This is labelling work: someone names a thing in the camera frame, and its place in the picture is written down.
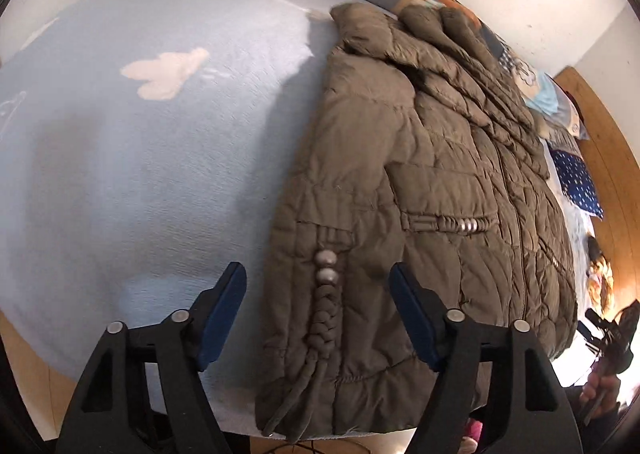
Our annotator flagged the brown quilted puffer jacket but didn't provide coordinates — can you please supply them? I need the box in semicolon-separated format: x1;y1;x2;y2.
255;3;577;441

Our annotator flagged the person's right hand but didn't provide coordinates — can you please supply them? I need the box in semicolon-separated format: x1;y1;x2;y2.
579;363;620;419

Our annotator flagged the orange plush toy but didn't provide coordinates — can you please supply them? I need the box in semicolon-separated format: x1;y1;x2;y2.
587;235;615;315

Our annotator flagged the wooden headboard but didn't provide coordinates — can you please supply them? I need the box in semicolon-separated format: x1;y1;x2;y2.
555;67;639;309

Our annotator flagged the navy star-pattern pillow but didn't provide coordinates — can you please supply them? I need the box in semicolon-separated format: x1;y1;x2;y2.
550;149;604;220

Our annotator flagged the light blue cloud bedsheet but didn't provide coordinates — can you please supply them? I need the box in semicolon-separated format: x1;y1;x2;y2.
0;0;597;440

